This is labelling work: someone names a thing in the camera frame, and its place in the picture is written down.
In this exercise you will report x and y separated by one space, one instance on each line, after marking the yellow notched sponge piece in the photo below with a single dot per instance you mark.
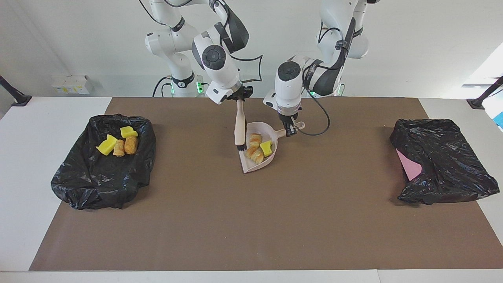
128 132

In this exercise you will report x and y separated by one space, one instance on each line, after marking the small yellow sponge piece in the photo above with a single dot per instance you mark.
267 147

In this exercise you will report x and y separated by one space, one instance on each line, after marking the orange striped trash piece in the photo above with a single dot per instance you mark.
256 155

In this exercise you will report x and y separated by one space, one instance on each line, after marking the beige hand brush black bristles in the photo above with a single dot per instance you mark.
240 129

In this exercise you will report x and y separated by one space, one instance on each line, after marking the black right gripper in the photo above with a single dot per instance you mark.
240 93

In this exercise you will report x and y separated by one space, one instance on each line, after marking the black trash bag over pink bin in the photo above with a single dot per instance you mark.
444 165

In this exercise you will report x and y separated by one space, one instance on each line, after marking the black camera stand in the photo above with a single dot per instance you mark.
477 103
19 100

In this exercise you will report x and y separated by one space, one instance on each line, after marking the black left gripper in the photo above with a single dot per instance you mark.
289 118

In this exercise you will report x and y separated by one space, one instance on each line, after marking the pale trash piece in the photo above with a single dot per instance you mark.
255 140
118 149

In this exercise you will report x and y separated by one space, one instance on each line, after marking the blue object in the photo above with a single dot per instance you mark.
500 120

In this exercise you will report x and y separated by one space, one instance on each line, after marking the brown bread-like trash piece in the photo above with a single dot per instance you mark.
131 145

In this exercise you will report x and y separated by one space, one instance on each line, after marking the pink bin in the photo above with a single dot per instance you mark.
410 169

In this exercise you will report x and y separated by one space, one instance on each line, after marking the brown table mat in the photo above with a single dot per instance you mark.
314 236

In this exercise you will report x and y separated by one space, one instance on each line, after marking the black trash bag bin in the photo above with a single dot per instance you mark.
98 184

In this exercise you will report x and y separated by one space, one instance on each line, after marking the beige plastic dustpan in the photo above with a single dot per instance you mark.
261 165

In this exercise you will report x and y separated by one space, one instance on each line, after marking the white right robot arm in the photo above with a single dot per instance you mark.
220 67

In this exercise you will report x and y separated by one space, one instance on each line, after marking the large white wall box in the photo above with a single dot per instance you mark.
78 85

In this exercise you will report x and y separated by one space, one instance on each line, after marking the yellow wedge sponge piece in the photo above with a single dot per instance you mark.
107 146

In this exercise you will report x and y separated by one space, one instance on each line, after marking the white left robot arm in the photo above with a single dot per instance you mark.
289 90

